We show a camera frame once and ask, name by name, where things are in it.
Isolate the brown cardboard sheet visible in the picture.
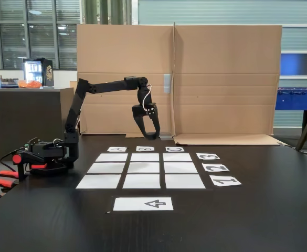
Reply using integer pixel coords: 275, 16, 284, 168
60, 24, 175, 139
173, 22, 285, 146

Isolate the blue foosball table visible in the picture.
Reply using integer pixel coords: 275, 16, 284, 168
274, 87, 307, 130

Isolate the paper sheet number 2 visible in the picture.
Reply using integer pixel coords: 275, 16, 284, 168
202, 163, 230, 173

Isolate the black mini fridge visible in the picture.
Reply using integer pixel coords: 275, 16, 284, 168
23, 57, 55, 88

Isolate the white arrow paper sheet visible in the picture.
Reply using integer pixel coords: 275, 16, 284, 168
113, 197, 174, 212

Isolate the red black clamp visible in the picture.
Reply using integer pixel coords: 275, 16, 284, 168
11, 150, 49, 182

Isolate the paper sheet number 3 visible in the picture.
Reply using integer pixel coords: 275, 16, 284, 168
196, 152, 221, 161

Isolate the white nine-square grid sheet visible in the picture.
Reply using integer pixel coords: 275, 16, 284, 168
76, 153, 206, 190

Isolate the dark brown counter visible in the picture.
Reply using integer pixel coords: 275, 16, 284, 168
0, 87, 76, 162

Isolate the paper sheet number 1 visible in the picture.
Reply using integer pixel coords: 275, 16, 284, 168
209, 176, 242, 187

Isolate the orange bag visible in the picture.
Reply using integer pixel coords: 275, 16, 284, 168
17, 80, 43, 89

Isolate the black power cable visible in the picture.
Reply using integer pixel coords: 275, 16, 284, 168
0, 148, 26, 172

